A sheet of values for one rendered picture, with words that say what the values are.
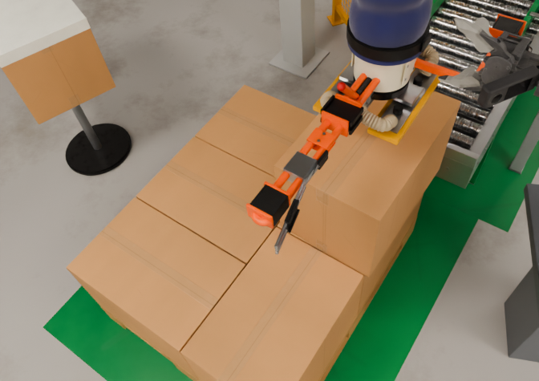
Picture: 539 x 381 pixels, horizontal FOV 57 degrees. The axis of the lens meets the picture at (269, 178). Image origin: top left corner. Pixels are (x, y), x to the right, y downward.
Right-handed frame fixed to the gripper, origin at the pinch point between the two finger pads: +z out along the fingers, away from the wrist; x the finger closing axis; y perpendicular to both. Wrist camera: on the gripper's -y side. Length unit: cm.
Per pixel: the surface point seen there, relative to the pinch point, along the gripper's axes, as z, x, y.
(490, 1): 28, -103, 176
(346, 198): 17, -64, -2
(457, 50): 27, -103, 129
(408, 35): 15.2, -16.3, 21.2
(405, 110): 13, -44, 23
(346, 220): 16, -73, -4
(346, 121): 19.8, -30.4, -1.3
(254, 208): 25, -31, -36
